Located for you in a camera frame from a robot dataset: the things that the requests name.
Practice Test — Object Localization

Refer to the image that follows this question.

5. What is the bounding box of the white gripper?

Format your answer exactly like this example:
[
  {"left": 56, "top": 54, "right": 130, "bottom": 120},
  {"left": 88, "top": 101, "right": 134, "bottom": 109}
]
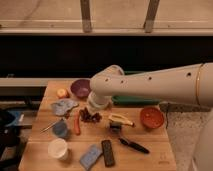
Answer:
[{"left": 87, "top": 92, "right": 111, "bottom": 114}]

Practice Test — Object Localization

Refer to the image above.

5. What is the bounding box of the dark red grape bunch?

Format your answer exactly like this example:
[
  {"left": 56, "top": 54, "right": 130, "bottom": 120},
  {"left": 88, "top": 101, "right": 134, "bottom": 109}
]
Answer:
[{"left": 79, "top": 108, "right": 102, "bottom": 123}]

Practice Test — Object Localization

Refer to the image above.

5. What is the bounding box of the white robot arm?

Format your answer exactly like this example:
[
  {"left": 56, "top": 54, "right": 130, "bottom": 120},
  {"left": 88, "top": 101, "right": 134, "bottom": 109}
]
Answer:
[{"left": 87, "top": 62, "right": 213, "bottom": 171}]

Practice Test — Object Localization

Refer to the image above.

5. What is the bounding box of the white paper cup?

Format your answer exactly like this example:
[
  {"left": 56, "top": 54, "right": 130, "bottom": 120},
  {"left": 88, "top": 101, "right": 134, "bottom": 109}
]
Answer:
[{"left": 48, "top": 138, "right": 68, "bottom": 161}]

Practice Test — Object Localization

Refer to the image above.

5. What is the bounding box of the green plastic tray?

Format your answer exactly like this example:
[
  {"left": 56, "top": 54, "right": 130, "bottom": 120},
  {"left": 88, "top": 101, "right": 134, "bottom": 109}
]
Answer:
[{"left": 111, "top": 69, "right": 161, "bottom": 107}]

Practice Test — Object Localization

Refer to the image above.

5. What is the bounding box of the purple bowl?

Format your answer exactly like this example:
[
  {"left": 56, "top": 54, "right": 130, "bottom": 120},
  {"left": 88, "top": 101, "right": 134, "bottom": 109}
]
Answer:
[{"left": 70, "top": 79, "right": 91, "bottom": 98}]

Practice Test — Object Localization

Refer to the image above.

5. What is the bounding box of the banana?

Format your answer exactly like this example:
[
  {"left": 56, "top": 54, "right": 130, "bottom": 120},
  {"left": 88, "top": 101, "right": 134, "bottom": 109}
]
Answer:
[{"left": 108, "top": 113, "right": 134, "bottom": 126}]

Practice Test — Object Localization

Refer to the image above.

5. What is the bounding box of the small dark toy block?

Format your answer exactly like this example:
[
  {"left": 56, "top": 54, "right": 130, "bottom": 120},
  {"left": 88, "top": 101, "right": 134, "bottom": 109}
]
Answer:
[{"left": 109, "top": 122, "right": 122, "bottom": 133}]

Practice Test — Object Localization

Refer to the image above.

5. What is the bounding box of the orange carrot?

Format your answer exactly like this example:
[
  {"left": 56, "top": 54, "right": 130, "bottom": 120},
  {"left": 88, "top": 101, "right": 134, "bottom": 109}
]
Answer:
[{"left": 74, "top": 112, "right": 81, "bottom": 135}]

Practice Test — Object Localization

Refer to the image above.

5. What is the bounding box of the grey blue cloth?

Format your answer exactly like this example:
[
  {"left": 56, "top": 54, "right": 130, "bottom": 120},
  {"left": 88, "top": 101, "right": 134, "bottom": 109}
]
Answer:
[{"left": 51, "top": 98, "right": 78, "bottom": 116}]

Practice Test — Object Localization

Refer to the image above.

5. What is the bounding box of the apple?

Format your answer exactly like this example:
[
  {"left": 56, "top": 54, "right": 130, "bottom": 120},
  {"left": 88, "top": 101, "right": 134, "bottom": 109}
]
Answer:
[{"left": 57, "top": 88, "right": 69, "bottom": 99}]

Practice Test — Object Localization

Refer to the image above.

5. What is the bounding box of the metal spoon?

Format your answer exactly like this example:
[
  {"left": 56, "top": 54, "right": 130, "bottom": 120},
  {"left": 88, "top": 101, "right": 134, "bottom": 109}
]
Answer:
[{"left": 41, "top": 119, "right": 63, "bottom": 133}]

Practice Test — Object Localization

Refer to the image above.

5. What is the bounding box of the blue sponge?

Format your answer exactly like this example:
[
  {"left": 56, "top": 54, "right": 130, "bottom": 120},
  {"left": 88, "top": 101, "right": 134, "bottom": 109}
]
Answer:
[{"left": 80, "top": 144, "right": 102, "bottom": 171}]

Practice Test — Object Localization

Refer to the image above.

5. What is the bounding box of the orange bowl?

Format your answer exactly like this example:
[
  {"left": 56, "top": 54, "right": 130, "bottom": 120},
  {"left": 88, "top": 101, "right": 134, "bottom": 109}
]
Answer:
[{"left": 140, "top": 107, "right": 164, "bottom": 130}]

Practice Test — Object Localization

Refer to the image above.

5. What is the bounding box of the dark rectangular remote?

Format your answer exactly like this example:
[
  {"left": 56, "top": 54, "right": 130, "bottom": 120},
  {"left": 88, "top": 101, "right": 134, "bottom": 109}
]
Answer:
[{"left": 101, "top": 140, "right": 115, "bottom": 167}]

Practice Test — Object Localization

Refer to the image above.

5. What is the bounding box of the black handled utensil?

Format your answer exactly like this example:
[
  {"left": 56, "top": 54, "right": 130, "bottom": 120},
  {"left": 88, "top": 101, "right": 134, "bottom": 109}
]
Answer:
[{"left": 118, "top": 138, "right": 150, "bottom": 154}]

